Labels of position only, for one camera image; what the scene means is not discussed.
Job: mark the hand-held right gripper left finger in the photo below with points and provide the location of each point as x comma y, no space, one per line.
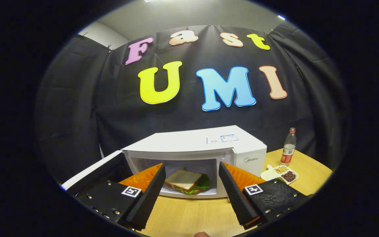
148,197

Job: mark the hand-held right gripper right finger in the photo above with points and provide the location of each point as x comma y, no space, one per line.
234,197

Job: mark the sandwich with lettuce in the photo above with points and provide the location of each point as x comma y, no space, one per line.
183,179

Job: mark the white microwave oven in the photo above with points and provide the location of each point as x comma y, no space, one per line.
183,141

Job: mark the white divided snack tray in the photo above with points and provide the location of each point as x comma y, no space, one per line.
285,174

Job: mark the clear bottle with red label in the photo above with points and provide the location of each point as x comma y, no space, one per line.
288,151

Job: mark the black backdrop cloth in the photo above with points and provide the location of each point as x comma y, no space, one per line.
87,108

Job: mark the small ceiling light panel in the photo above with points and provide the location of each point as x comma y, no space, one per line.
281,17

